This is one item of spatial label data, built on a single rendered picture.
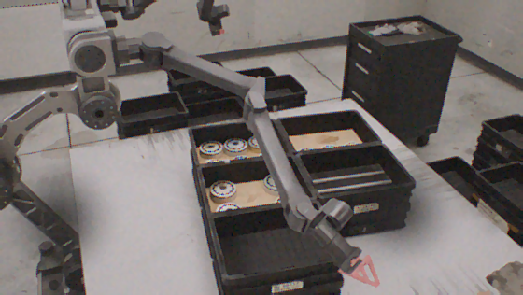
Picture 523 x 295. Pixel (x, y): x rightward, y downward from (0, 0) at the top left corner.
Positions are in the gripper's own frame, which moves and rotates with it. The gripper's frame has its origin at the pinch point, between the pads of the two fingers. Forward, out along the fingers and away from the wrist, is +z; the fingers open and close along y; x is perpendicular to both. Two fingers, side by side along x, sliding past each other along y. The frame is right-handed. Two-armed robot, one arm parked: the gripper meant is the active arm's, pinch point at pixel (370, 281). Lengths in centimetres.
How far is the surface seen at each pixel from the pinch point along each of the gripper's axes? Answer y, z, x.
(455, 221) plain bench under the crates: 72, 28, -53
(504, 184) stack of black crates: 123, 50, -104
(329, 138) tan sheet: 97, -33, -46
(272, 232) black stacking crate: 52, -23, 6
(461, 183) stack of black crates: 160, 43, -103
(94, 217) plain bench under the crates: 81, -77, 52
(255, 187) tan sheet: 72, -40, -3
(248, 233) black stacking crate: 52, -29, 12
